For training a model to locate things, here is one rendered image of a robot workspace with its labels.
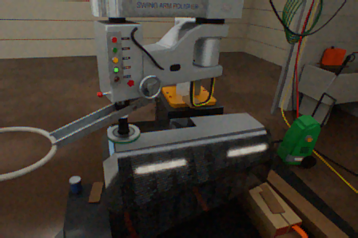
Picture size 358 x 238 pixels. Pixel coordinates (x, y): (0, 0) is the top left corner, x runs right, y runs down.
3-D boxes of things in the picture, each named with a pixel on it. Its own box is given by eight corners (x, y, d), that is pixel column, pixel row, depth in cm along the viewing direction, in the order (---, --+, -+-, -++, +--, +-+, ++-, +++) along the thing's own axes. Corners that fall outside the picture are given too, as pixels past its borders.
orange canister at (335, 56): (316, 65, 384) (322, 45, 368) (336, 64, 400) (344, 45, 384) (327, 69, 366) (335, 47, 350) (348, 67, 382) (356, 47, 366)
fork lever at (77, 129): (148, 90, 165) (146, 85, 162) (162, 100, 151) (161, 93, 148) (51, 136, 139) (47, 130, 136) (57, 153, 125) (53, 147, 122)
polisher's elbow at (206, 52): (190, 60, 178) (192, 33, 169) (214, 61, 180) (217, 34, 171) (193, 66, 162) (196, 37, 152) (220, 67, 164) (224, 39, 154)
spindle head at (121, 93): (149, 85, 165) (150, 19, 144) (166, 97, 149) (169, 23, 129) (100, 94, 147) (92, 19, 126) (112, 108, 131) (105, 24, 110)
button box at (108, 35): (121, 83, 129) (119, 30, 116) (124, 85, 127) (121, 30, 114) (108, 85, 125) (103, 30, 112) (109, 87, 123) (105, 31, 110)
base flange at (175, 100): (161, 90, 268) (161, 86, 265) (200, 88, 281) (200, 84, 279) (172, 108, 226) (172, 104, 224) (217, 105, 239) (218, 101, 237)
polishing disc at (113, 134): (107, 143, 144) (107, 141, 144) (107, 126, 162) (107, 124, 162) (141, 140, 150) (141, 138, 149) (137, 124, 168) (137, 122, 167)
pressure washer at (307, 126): (300, 151, 302) (323, 89, 261) (314, 168, 271) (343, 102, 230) (274, 150, 301) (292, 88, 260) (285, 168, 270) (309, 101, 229)
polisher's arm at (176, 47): (204, 81, 192) (211, 18, 169) (223, 90, 176) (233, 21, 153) (119, 97, 154) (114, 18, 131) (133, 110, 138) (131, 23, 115)
